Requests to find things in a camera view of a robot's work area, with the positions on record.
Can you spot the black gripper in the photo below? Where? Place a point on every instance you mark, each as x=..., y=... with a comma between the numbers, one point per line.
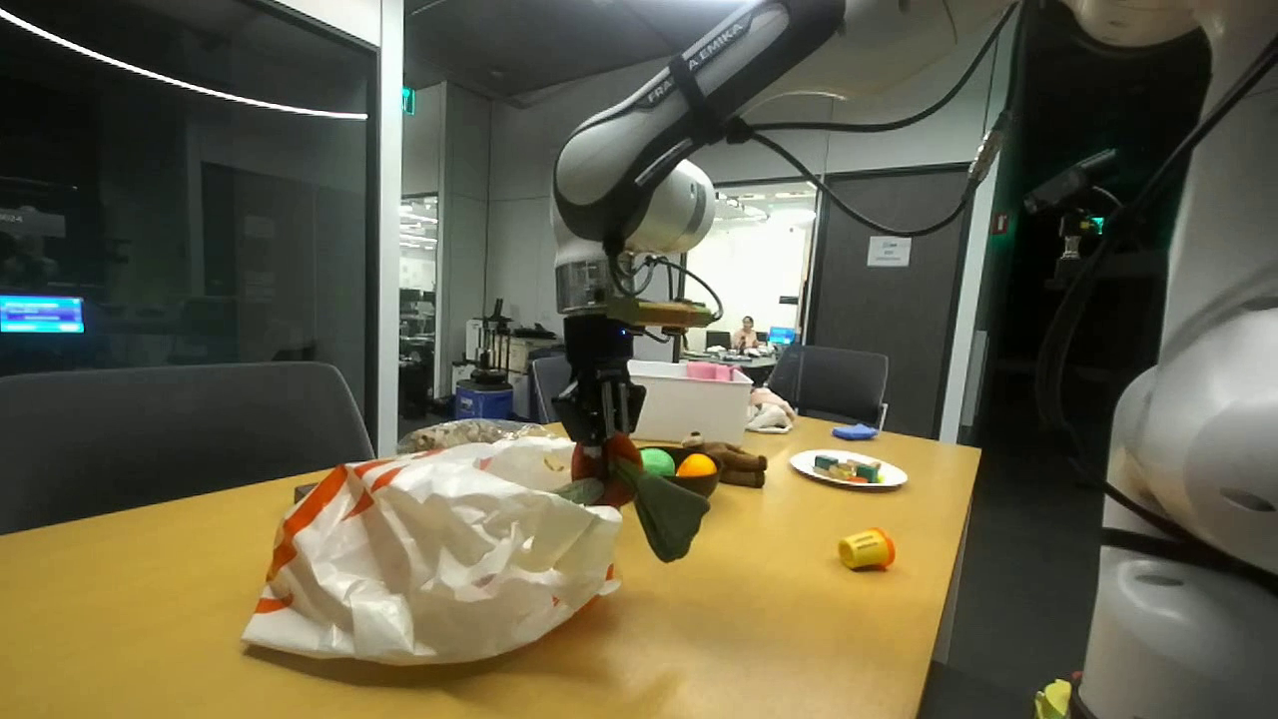
x=600, y=362

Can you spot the orange toy ball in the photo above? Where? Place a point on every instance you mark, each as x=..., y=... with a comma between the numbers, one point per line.
x=698, y=463

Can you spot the red green toy vegetable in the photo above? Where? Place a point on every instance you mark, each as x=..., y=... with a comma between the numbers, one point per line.
x=672, y=521

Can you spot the brown toy moose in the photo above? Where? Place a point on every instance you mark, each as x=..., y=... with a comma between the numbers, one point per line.
x=743, y=463

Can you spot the white orange plastic bag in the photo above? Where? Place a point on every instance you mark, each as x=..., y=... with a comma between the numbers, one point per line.
x=423, y=559

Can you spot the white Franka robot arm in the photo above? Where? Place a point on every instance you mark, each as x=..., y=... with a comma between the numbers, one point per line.
x=642, y=160

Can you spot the black bowl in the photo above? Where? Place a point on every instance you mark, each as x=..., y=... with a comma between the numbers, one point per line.
x=708, y=490

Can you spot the white crumpled bag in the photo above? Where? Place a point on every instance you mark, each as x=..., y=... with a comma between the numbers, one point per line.
x=768, y=414

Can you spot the toy food pieces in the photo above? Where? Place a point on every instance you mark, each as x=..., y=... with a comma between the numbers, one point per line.
x=844, y=470

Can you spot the yellow toy cup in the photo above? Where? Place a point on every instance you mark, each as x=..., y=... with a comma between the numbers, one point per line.
x=863, y=550

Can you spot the dark grey chair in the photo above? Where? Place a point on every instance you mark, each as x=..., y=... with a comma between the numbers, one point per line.
x=543, y=382

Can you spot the white plastic bin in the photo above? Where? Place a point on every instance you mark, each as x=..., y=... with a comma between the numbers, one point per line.
x=692, y=406

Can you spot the pink cloth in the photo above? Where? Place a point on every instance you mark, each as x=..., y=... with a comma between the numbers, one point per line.
x=711, y=374

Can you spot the blue storage bin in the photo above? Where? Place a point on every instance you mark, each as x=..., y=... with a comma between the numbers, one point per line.
x=486, y=399

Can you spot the background desk clutter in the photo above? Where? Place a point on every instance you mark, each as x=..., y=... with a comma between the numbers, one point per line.
x=499, y=345

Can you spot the seated background person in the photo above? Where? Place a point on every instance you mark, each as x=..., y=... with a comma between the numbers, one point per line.
x=750, y=338

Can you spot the grey chair with armrest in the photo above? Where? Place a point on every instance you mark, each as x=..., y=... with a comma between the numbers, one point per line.
x=832, y=384

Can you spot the blue lid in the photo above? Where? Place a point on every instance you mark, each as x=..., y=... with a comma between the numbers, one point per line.
x=856, y=434

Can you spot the white plate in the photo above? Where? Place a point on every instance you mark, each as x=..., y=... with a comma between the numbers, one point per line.
x=899, y=474

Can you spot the dark grey door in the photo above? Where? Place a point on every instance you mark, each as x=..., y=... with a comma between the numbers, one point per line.
x=904, y=334

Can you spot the white paper door sign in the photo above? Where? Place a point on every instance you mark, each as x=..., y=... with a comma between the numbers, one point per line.
x=889, y=253

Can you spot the large grey chair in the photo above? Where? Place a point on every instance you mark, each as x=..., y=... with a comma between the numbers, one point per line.
x=161, y=442

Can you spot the small yellow object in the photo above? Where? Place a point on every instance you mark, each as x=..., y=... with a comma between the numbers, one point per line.
x=1057, y=700

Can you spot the blue lit monitor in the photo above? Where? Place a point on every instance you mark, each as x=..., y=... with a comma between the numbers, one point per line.
x=41, y=313

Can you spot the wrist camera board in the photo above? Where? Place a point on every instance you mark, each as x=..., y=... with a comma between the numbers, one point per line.
x=666, y=316

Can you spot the black camera on stand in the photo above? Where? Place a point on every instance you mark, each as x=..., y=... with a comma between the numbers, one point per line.
x=1073, y=186

